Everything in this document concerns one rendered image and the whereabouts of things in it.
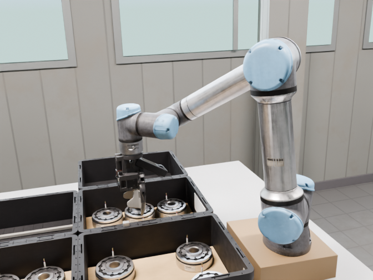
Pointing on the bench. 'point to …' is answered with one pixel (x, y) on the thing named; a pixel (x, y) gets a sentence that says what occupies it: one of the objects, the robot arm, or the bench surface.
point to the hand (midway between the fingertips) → (141, 207)
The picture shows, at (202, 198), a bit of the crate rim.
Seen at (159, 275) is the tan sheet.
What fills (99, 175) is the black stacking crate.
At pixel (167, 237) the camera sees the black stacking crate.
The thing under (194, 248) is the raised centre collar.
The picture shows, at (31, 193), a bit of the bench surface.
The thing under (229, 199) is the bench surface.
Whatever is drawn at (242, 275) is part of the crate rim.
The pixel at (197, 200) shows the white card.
